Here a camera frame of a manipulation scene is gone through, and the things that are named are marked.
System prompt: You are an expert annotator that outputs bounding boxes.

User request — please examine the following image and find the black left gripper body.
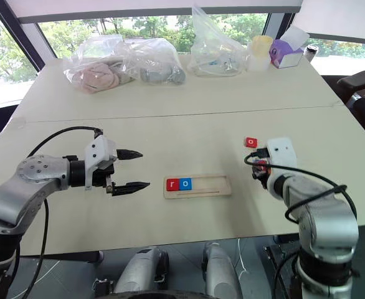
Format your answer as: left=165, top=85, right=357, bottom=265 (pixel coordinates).
left=92, top=161, right=116, bottom=196

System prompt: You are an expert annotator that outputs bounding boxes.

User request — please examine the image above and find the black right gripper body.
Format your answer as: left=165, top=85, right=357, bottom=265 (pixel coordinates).
left=258, top=169, right=270, bottom=190

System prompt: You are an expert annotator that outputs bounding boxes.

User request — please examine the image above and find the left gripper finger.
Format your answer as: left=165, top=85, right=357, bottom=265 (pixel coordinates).
left=111, top=181, right=151, bottom=197
left=116, top=149, right=144, bottom=162

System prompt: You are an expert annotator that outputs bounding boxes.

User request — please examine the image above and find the wooden letter tray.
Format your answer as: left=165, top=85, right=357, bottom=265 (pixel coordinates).
left=163, top=174, right=233, bottom=200

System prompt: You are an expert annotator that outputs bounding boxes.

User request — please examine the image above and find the silver robot leg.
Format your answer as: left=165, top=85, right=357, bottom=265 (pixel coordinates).
left=113, top=245, right=170, bottom=295
left=202, top=241, right=243, bottom=299

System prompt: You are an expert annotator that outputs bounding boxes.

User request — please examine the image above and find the dark rounded robot torso edge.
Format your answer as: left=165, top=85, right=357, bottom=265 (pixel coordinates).
left=97, top=289, right=209, bottom=299

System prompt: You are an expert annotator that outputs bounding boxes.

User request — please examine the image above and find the clear bag with pink items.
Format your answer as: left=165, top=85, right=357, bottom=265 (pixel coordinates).
left=63, top=34, right=140, bottom=95

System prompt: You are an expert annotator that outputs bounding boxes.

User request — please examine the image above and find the clear bag with grey items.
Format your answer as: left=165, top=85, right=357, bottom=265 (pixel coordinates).
left=120, top=37, right=187, bottom=86

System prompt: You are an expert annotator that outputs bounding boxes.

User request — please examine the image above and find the yellow and white plastic cup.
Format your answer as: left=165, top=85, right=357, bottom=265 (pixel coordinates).
left=247, top=34, right=275, bottom=72

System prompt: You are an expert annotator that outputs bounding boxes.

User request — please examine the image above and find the black chair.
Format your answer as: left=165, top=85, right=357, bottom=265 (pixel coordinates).
left=337, top=70, right=365, bottom=150

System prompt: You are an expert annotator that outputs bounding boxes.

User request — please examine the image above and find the purple and white carton box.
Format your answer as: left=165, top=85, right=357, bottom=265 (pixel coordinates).
left=268, top=26, right=311, bottom=70

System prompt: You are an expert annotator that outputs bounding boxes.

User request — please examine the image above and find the clear bag with small parts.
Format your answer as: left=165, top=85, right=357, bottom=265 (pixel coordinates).
left=186, top=4, right=252, bottom=78

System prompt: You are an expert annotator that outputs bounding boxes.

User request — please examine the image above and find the dark can with white lid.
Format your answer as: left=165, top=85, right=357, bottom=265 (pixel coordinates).
left=303, top=44, right=318, bottom=62

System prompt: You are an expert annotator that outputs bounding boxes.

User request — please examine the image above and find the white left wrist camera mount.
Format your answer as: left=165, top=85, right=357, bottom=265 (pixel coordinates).
left=83, top=136, right=118, bottom=190

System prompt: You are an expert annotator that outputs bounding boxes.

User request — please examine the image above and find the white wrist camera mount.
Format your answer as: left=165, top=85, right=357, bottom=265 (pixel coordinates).
left=264, top=136, right=299, bottom=171
left=83, top=136, right=118, bottom=190

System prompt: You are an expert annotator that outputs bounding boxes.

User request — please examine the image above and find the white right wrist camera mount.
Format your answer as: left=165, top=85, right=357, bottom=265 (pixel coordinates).
left=264, top=136, right=299, bottom=171

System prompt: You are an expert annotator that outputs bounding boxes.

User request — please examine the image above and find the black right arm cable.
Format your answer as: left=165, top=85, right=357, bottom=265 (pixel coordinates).
left=244, top=148, right=358, bottom=224

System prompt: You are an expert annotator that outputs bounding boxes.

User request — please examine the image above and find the black frame under table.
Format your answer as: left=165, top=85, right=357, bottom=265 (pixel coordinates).
left=262, top=234, right=301, bottom=299

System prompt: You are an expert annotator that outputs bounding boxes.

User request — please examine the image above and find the thin white floor cable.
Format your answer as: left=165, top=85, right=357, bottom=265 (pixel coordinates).
left=236, top=237, right=249, bottom=282

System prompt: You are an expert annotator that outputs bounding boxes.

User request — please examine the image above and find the dark window frame post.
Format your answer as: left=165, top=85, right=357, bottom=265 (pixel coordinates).
left=0, top=0, right=57, bottom=73

